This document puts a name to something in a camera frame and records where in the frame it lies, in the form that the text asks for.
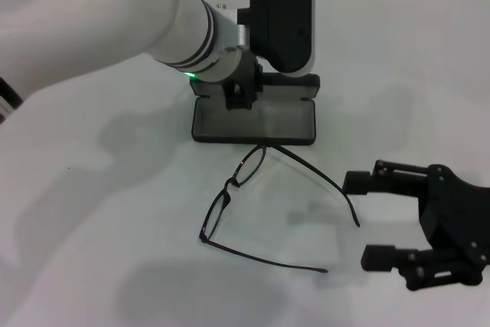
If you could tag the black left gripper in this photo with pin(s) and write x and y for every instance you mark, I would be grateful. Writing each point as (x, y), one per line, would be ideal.
(241, 78)

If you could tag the black glasses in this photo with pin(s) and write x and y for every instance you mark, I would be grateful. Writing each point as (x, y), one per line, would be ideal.
(216, 210)

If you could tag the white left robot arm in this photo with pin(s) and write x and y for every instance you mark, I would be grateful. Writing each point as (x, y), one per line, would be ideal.
(115, 17)

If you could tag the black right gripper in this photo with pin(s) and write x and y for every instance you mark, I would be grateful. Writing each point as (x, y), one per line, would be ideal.
(459, 220)

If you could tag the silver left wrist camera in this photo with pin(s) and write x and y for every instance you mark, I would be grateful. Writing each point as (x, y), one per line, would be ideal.
(283, 13)

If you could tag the black glasses case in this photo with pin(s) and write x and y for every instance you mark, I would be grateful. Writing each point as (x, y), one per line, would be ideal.
(252, 124)

